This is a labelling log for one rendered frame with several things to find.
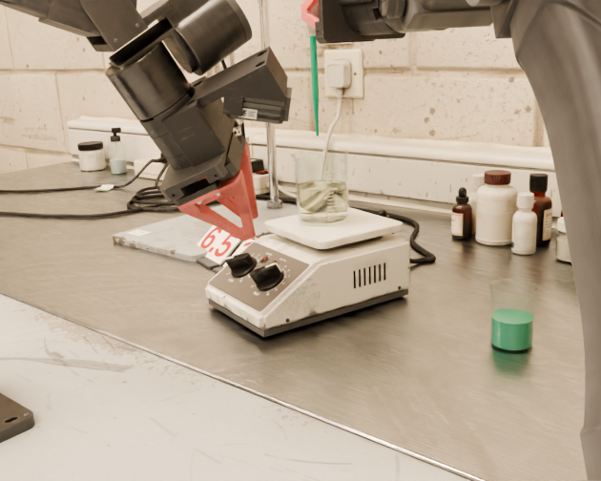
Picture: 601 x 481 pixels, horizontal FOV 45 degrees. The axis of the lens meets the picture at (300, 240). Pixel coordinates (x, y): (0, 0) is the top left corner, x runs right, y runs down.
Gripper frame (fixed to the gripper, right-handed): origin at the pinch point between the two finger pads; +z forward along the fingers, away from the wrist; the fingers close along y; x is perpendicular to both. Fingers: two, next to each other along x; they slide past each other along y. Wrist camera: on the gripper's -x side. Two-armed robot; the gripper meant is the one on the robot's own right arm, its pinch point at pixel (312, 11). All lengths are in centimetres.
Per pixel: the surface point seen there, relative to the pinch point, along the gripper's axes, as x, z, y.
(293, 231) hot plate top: 23.1, -1.2, 4.7
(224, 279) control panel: 28.2, 3.1, 11.4
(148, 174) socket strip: 29, 86, -12
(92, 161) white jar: 27, 106, -6
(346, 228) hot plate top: 23.1, -4.2, -0.4
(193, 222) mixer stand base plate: 30.0, 39.0, -1.3
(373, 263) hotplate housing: 26.8, -7.3, -1.6
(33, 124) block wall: 21, 152, -5
